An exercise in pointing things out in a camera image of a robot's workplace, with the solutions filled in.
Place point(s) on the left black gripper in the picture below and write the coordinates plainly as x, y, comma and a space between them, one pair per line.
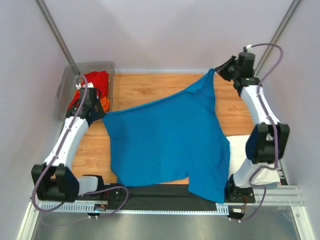
101, 114

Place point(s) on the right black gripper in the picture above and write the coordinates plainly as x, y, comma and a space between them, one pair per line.
221, 69

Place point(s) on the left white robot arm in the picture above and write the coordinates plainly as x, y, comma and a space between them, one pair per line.
54, 180

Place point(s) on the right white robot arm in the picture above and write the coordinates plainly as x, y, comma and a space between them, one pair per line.
268, 139

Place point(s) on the orange t shirt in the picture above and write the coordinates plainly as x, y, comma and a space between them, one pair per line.
105, 104

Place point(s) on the red t shirt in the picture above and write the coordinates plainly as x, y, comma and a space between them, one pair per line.
100, 80

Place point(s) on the clear plastic bin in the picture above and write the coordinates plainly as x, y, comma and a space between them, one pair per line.
67, 87

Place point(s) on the folded white t shirt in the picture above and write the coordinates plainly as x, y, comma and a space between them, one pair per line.
237, 158

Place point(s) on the folded light blue t shirt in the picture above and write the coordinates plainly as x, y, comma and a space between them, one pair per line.
272, 185

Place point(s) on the right aluminium frame post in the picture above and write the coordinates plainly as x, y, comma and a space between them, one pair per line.
290, 12

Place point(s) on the aluminium frame post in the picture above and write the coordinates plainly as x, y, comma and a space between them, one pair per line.
57, 35
290, 12

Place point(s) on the slotted grey cable duct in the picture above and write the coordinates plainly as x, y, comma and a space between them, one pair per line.
74, 207

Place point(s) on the left aluminium frame post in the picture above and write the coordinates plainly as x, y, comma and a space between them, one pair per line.
57, 35

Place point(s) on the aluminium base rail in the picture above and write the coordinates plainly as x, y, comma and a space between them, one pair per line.
283, 195

